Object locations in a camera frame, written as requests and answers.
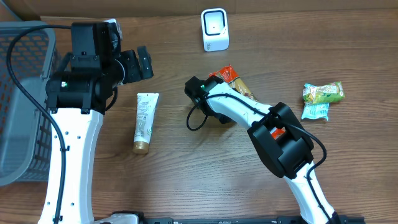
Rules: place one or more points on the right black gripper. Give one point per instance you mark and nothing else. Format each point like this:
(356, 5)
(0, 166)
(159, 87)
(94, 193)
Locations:
(228, 120)

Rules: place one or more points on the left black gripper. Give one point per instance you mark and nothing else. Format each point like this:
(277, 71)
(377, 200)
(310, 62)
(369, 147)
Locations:
(129, 58)

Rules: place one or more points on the white Pantene conditioner tube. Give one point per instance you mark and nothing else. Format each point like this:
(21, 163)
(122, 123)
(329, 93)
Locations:
(146, 107)

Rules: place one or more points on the red spaghetti packet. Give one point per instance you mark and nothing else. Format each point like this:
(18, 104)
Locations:
(236, 82)

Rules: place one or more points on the mint green wipes packet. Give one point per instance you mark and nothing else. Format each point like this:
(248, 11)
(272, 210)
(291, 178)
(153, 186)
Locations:
(317, 111)

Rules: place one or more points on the green yellow snack packet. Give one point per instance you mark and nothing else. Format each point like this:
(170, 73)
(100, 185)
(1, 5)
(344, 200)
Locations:
(330, 93)

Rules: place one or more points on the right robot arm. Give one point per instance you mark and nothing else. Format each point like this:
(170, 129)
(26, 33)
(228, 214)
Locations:
(281, 142)

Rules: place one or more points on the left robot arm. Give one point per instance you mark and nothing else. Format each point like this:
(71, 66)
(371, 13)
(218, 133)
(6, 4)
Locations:
(79, 93)

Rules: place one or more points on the white barcode scanner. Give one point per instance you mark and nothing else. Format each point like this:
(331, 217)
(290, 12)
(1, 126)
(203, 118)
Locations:
(215, 32)

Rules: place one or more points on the grey plastic shopping basket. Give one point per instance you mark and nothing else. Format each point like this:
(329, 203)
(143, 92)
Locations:
(25, 133)

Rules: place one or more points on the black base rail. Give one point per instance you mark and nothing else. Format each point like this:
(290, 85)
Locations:
(139, 218)

